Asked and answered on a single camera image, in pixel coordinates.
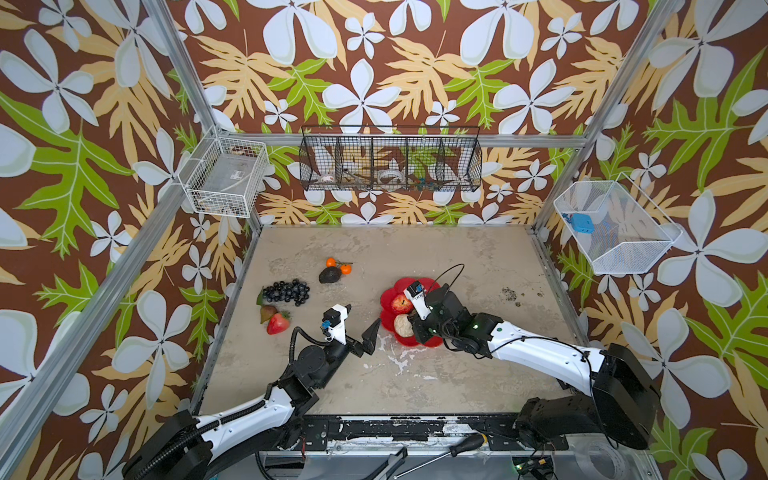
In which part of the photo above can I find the white garlic bulb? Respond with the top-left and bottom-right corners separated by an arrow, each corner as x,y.
394,314 -> 414,338

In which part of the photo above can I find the red apple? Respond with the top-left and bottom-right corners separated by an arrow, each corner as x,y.
391,293 -> 414,315

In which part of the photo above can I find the dark avocado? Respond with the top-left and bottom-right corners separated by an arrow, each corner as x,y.
318,266 -> 343,284

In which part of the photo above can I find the red strawberry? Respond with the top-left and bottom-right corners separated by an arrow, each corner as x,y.
266,312 -> 291,335

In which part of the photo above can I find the red green fig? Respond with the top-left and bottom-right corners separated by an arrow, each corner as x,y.
260,305 -> 278,324

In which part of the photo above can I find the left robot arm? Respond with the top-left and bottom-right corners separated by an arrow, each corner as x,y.
122,319 -> 381,479

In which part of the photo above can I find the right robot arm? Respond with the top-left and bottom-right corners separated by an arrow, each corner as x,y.
403,281 -> 661,450

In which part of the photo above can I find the red flower-shaped fruit bowl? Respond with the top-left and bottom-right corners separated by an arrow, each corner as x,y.
380,277 -> 441,348

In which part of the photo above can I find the orange tangerine pair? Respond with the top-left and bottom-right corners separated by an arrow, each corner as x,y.
326,258 -> 352,275

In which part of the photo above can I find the black grape bunch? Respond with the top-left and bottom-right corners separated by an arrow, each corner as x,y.
256,278 -> 311,306

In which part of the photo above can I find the blue object in basket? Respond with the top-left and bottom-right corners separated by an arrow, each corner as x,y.
568,213 -> 595,235

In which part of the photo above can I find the white mesh basket right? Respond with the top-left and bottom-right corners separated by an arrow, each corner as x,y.
554,174 -> 683,275

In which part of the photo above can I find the aluminium rear crossbar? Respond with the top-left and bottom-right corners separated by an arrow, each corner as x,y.
236,131 -> 588,150

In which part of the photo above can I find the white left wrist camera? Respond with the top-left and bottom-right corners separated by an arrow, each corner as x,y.
321,304 -> 351,345

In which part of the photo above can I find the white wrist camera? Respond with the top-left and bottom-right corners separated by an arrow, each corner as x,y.
321,304 -> 351,345
404,281 -> 431,321

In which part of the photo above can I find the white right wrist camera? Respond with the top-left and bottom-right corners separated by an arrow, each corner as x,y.
404,281 -> 431,321

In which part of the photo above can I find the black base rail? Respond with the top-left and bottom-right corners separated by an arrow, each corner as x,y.
297,413 -> 526,452

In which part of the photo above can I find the black pliers handle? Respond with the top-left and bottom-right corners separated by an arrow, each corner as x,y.
363,447 -> 408,480

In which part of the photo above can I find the black handled screwdriver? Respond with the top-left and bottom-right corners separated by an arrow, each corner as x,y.
392,433 -> 487,480

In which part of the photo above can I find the black wire basket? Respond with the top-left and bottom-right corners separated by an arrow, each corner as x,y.
297,125 -> 483,192

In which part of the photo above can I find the white wire basket left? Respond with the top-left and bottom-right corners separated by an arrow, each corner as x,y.
179,128 -> 270,218

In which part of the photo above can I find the aluminium frame beam left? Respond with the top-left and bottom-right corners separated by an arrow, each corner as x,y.
1,184 -> 184,479

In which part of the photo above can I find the aluminium frame post left rear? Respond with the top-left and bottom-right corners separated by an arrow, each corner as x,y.
143,1 -> 263,236

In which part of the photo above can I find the aluminium frame post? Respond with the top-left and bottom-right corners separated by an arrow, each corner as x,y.
532,0 -> 680,233
143,1 -> 263,236

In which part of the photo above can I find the aluminium frame post right rear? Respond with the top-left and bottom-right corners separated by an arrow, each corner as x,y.
532,0 -> 680,233

